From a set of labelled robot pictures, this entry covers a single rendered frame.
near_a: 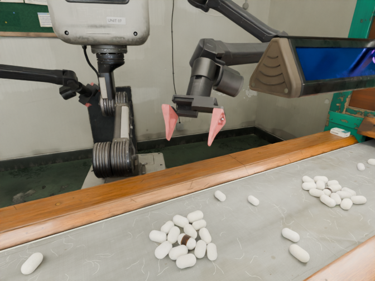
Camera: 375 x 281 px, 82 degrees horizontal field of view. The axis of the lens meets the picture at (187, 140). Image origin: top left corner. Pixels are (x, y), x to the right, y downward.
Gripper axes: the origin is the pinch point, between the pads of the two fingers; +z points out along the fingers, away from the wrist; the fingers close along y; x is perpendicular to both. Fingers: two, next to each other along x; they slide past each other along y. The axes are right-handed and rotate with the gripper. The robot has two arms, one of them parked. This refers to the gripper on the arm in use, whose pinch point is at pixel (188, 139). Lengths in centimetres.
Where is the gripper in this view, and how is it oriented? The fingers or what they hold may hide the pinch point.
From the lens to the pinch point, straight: 48.8
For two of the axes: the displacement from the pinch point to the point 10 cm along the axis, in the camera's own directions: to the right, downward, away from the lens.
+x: -2.5, -3.1, -9.2
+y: -9.4, -1.3, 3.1
